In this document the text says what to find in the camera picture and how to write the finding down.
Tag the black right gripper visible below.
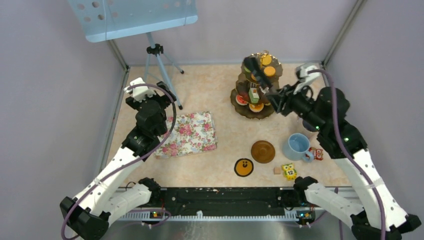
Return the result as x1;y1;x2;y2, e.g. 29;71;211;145
264;79;324;131

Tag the round biscuit cookie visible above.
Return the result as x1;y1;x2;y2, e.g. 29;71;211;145
263;66;276;77

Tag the orange fruit tart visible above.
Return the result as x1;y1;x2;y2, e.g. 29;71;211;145
248;103;265;113

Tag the green layered cake slice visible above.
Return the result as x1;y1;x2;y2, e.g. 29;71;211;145
248;87;260;105

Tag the patterned yellow biscuit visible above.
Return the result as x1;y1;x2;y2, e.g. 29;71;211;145
260;54;273;66

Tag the red sprinkled donut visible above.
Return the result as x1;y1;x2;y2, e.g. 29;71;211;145
235;95;249;106

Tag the smiley face coaster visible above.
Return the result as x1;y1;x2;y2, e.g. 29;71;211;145
233;158;254;177

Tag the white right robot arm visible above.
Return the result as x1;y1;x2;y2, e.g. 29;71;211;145
265;85;422;240

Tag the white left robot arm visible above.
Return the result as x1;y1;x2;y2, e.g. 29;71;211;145
59;78;177;240

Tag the three-tier smoked glass stand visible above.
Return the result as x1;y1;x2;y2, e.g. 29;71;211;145
230;50;283;120

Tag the blue mug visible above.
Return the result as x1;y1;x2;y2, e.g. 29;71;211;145
282;133;315;163

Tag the red owl toy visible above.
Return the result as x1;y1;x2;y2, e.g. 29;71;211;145
309;147;324;161

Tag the floral serving tray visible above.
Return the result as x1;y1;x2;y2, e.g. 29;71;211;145
153;111;218;159

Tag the brown round saucer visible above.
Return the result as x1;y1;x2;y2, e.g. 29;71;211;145
250;140;276;164

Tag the owl number block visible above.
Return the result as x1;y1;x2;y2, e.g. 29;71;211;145
281;163;297;181

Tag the small wooden cube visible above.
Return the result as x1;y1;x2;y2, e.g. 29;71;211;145
273;167;282;175

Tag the light blue music stand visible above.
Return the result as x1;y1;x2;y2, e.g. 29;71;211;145
68;0;198;94

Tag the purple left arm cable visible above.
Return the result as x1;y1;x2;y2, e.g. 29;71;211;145
60;83;178;240

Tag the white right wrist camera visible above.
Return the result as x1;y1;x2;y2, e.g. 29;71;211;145
293;63;321;95

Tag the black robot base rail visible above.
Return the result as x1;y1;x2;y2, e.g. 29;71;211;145
140;187;316;221

